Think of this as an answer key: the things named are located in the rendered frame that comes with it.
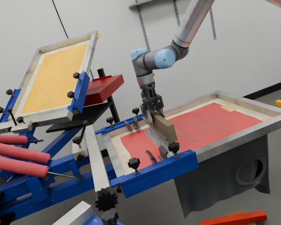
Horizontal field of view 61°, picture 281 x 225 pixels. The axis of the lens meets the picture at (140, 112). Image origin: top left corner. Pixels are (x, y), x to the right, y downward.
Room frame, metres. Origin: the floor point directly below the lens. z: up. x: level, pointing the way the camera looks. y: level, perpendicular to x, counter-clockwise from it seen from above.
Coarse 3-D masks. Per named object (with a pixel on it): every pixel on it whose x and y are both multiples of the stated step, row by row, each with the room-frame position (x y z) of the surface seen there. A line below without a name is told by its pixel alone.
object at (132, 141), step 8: (208, 104) 1.35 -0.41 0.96; (216, 104) 1.31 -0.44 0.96; (192, 112) 1.29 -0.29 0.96; (216, 112) 1.20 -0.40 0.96; (224, 112) 1.17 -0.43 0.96; (168, 120) 1.29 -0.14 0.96; (176, 120) 1.25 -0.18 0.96; (128, 136) 1.22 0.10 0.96; (136, 136) 1.19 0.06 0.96; (144, 136) 1.17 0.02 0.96; (128, 144) 1.12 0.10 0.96; (136, 144) 1.10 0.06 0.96; (144, 144) 1.07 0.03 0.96
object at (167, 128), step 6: (156, 114) 1.04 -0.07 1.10; (156, 120) 1.00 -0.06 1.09; (162, 120) 0.95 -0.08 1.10; (156, 126) 1.03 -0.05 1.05; (162, 126) 0.93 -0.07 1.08; (168, 126) 0.87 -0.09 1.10; (162, 132) 0.95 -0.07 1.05; (168, 132) 0.87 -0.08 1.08; (174, 132) 0.87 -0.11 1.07; (168, 138) 0.89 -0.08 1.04; (174, 138) 0.87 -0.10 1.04
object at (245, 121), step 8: (232, 112) 1.14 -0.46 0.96; (240, 112) 1.11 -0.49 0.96; (232, 120) 1.06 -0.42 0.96; (240, 120) 1.03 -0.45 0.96; (248, 120) 1.01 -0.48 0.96; (256, 120) 0.99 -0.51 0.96; (232, 128) 0.98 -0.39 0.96; (240, 128) 0.96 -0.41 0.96; (216, 136) 0.95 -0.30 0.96; (224, 136) 0.93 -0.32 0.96; (152, 144) 1.05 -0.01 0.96; (192, 144) 0.94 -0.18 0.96; (200, 144) 0.92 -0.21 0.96; (136, 152) 1.02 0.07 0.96; (144, 152) 0.99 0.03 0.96; (152, 152) 0.97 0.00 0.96; (144, 160) 0.92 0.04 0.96; (160, 160) 0.89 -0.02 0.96
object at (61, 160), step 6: (66, 156) 1.00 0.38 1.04; (72, 156) 0.99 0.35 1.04; (54, 162) 0.98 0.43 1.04; (60, 162) 0.96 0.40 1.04; (66, 162) 0.96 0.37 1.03; (78, 162) 0.97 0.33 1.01; (84, 162) 0.97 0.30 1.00; (54, 168) 0.95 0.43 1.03; (60, 168) 0.95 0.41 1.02; (66, 168) 0.96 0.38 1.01
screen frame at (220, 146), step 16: (208, 96) 1.40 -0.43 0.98; (224, 96) 1.33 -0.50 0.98; (176, 112) 1.36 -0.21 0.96; (272, 112) 0.97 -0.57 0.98; (256, 128) 0.86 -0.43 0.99; (272, 128) 0.86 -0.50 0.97; (112, 144) 1.10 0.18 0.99; (208, 144) 0.84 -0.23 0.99; (224, 144) 0.82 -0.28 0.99; (240, 144) 0.83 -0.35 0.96; (112, 160) 0.94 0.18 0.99
